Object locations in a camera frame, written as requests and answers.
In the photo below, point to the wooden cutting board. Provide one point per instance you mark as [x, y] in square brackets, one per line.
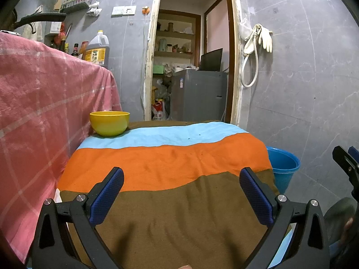
[58, 2]

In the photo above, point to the grey wall shelf rack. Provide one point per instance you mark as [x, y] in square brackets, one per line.
[75, 7]

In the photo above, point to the white labelled box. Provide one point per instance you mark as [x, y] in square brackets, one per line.
[52, 28]

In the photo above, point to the pale green canister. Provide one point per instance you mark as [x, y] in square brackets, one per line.
[162, 44]

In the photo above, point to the green box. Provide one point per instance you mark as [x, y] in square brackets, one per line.
[158, 69]

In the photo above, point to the white wall switch panel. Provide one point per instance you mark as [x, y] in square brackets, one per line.
[123, 10]

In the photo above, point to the white rubber gloves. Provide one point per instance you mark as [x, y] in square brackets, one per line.
[266, 39]

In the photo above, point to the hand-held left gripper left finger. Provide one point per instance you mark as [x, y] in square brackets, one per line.
[108, 196]

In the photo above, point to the grey refrigerator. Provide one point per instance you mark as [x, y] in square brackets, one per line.
[196, 95]

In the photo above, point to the wooden shelving unit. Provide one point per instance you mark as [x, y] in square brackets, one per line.
[175, 33]

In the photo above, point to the yellow plastic bowl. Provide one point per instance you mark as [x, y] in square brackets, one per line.
[110, 124]

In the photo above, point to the dark cylinder jar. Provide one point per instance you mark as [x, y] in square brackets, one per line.
[170, 27]

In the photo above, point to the black frying pan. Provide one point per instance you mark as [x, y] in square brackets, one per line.
[42, 18]

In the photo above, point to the white towel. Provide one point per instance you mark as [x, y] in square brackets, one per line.
[35, 32]

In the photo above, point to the white plastic bag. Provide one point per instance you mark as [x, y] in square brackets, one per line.
[94, 9]

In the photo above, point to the cooking oil jug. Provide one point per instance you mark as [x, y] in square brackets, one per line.
[96, 54]

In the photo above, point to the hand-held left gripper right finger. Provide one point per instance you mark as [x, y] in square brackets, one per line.
[256, 196]

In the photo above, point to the red white sack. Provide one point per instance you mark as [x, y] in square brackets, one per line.
[158, 112]

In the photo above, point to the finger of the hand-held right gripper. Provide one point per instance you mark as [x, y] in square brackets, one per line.
[354, 153]
[343, 158]

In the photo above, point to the wooden door frame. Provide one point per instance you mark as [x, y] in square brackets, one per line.
[148, 75]

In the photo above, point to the black monitor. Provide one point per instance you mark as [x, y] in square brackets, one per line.
[211, 60]

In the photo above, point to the striped orange blue brown blanket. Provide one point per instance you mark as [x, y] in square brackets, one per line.
[168, 159]

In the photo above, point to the person's trouser leg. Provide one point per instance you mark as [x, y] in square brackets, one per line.
[336, 215]

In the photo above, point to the pink checked cloth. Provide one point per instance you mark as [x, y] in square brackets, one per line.
[42, 103]

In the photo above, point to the person's right hand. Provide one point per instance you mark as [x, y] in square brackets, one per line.
[347, 227]

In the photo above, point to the orange wall hook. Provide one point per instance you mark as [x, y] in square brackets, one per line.
[145, 10]

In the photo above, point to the blue plastic bucket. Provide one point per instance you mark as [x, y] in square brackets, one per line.
[283, 171]

